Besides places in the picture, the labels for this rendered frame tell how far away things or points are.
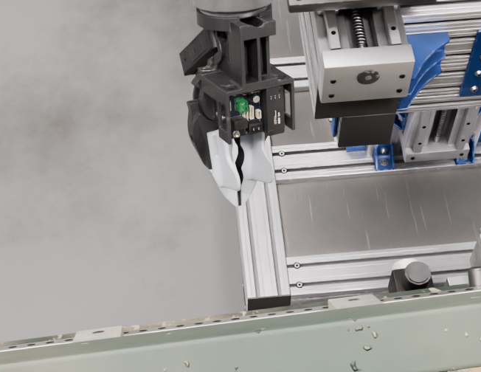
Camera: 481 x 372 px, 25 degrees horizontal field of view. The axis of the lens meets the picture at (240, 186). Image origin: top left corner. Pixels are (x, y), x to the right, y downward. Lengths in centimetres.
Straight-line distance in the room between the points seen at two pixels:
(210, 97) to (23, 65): 188
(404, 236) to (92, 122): 88
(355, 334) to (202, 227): 225
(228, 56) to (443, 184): 145
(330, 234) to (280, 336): 201
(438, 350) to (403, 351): 1
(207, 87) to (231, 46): 5
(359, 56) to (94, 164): 121
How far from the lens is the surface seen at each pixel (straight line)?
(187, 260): 253
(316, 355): 32
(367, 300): 142
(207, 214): 259
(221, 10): 98
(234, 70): 100
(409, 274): 165
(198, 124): 105
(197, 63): 109
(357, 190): 239
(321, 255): 228
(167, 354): 32
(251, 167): 109
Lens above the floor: 224
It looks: 59 degrees down
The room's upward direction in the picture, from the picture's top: straight up
